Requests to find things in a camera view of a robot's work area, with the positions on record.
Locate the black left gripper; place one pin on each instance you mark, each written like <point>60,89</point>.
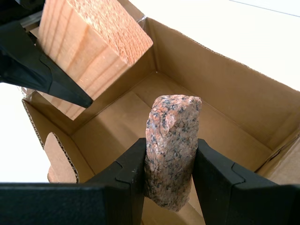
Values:
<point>21,9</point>

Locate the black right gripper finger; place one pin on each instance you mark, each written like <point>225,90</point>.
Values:
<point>70,204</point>
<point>246,201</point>

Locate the light wooden block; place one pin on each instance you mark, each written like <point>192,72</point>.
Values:
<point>93,47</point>

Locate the speckled granite rock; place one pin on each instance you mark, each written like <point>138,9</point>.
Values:
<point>172,152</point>

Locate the brown cardboard box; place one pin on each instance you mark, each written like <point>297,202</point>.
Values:
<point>234,93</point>

